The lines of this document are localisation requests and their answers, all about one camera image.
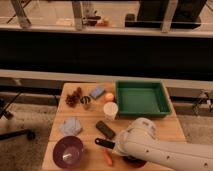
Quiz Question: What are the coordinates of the black office chair base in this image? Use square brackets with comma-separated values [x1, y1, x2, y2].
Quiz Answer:
[0, 93, 36, 141]

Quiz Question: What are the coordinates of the white paper cup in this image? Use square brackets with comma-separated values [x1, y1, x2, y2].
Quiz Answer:
[103, 102, 118, 120]

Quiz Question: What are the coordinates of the purple bowl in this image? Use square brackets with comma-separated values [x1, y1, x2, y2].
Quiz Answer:
[53, 136, 84, 169]

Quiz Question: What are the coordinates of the green plastic tray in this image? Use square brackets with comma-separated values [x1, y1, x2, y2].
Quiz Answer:
[115, 81, 171, 118]

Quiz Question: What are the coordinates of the wooden table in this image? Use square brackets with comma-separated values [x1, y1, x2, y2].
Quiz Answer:
[41, 82, 197, 171]

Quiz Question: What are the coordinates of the brown pine cone cluster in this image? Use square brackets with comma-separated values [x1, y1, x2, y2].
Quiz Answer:
[65, 87, 82, 107]

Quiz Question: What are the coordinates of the blue sponge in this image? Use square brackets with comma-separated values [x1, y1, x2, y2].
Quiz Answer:
[89, 86, 105, 99]

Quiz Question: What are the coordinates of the red-brown bowl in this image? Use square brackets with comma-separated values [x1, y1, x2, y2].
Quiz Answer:
[123, 156, 146, 168]

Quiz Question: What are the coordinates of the small striped cup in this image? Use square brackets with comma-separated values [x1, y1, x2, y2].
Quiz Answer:
[80, 96, 91, 110]

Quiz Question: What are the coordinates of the orange ball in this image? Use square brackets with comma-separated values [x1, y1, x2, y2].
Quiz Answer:
[104, 93, 115, 102]

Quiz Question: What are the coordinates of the light blue crumpled cloth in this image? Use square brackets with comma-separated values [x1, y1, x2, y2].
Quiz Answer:
[60, 117, 82, 136]

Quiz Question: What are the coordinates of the orange carrot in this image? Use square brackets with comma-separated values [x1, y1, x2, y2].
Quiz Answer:
[103, 149, 113, 166]

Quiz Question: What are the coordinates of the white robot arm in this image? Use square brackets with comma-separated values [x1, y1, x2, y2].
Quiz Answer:
[115, 118, 213, 171]

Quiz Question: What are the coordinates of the black rectangular block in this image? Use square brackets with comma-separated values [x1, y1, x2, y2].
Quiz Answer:
[96, 121, 116, 139]

